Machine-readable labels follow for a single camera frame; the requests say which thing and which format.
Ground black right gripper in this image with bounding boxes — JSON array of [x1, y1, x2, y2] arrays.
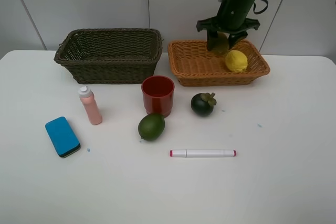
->
[[196, 0, 260, 51]]

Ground brown kiwi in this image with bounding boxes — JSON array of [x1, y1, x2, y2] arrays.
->
[[212, 32, 229, 56]]

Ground yellow lemon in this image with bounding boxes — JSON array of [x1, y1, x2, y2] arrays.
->
[[225, 50, 248, 73]]

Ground dark mangosteen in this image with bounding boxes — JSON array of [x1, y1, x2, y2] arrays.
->
[[191, 93, 217, 117]]

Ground green lime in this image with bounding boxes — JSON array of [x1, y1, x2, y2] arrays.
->
[[138, 113, 165, 141]]

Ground white marker pink caps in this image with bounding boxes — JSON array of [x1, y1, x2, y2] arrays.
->
[[170, 149, 237, 158]]

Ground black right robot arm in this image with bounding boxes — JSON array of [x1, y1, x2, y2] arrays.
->
[[196, 0, 269, 51]]

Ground orange wicker basket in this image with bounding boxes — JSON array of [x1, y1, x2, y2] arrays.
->
[[167, 40, 270, 87]]

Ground red plastic cup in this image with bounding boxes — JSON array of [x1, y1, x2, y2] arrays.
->
[[141, 76, 175, 118]]

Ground dark brown wicker basket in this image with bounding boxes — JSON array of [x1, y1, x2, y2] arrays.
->
[[54, 28, 162, 84]]

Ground pink bottle white cap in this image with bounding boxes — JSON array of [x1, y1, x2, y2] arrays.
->
[[78, 86, 102, 125]]

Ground blue whiteboard eraser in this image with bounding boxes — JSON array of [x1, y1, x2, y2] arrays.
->
[[45, 116, 81, 158]]

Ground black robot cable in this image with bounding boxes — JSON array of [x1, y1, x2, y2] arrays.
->
[[251, 0, 270, 15]]

